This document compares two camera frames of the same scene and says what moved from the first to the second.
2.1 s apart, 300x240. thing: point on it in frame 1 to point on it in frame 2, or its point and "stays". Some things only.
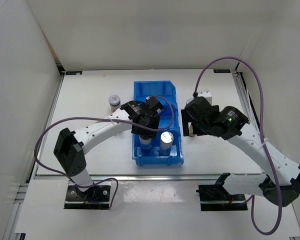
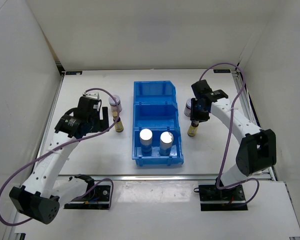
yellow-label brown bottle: [190, 129] stays
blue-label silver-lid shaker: [166, 140] stays
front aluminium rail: [155, 177] stays
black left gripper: [138, 131] to [101, 124]
